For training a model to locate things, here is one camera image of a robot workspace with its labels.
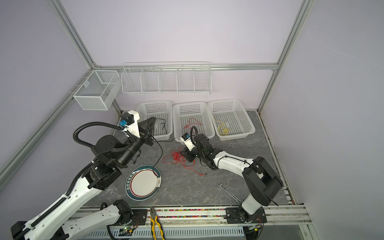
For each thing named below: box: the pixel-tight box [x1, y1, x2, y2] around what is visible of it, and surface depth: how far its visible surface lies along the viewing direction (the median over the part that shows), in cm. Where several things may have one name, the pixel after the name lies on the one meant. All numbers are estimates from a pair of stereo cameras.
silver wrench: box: [217, 181, 242, 203], surface depth 83 cm
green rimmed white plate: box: [125, 164, 162, 201], surface depth 86 cm
